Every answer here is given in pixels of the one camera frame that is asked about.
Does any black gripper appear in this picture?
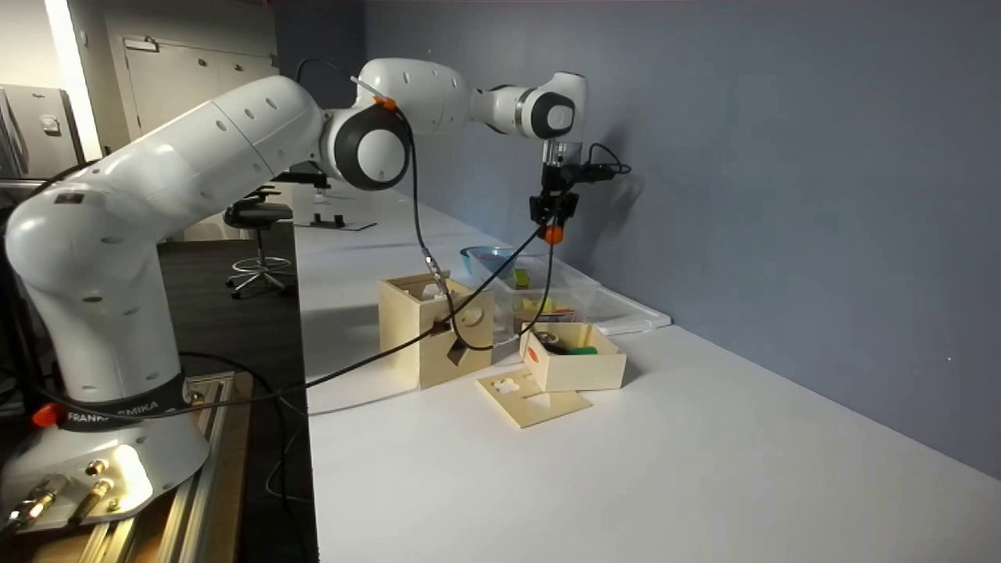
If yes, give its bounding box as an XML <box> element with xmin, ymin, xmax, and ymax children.
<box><xmin>529</xmin><ymin>166</ymin><xmax>580</xmax><ymax>229</ymax></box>

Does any orange ball block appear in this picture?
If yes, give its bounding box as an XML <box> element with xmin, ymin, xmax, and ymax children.
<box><xmin>541</xmin><ymin>225</ymin><xmax>567</xmax><ymax>247</ymax></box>

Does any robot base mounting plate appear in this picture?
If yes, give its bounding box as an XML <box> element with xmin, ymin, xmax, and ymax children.
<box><xmin>0</xmin><ymin>372</ymin><xmax>253</xmax><ymax>563</ymax></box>

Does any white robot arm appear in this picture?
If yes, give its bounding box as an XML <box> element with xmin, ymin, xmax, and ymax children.
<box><xmin>3</xmin><ymin>56</ymin><xmax>587</xmax><ymax>530</ymax></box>

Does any yellow block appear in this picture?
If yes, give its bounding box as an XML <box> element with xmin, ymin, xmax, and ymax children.
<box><xmin>515</xmin><ymin>268</ymin><xmax>533</xmax><ymax>289</ymax></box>

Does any clear plastic bin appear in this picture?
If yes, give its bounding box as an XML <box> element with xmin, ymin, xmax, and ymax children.
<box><xmin>482</xmin><ymin>250</ymin><xmax>669</xmax><ymax>334</ymax></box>

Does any small open wooden box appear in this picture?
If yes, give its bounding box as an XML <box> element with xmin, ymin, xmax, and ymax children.
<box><xmin>521</xmin><ymin>323</ymin><xmax>627</xmax><ymax>391</ymax></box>

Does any wooden shape sorter cube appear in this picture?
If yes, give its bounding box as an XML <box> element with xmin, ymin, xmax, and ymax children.
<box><xmin>379</xmin><ymin>277</ymin><xmax>494</xmax><ymax>389</ymax></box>

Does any wooden box lid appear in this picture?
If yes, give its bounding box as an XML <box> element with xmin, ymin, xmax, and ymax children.
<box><xmin>480</xmin><ymin>369</ymin><xmax>592</xmax><ymax>429</ymax></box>

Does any black office chair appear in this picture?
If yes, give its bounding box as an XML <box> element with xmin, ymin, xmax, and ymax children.
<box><xmin>224</xmin><ymin>189</ymin><xmax>291</xmax><ymax>300</ymax></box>

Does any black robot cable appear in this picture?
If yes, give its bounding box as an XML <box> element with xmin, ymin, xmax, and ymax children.
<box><xmin>175</xmin><ymin>104</ymin><xmax>637</xmax><ymax>420</ymax></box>

